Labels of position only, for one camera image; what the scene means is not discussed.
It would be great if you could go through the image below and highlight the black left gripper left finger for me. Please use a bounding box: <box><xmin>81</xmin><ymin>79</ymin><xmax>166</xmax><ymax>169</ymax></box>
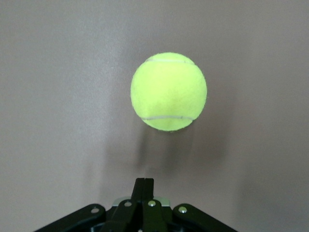
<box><xmin>33</xmin><ymin>178</ymin><xmax>145</xmax><ymax>232</ymax></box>

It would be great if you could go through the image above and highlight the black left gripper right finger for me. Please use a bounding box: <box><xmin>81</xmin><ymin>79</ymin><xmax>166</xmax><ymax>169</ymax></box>
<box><xmin>142</xmin><ymin>178</ymin><xmax>239</xmax><ymax>232</ymax></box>

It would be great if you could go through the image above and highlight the yellow-green tennis ball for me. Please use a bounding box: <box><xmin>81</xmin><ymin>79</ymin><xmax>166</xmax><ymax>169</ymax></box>
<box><xmin>130</xmin><ymin>51</ymin><xmax>208</xmax><ymax>132</ymax></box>

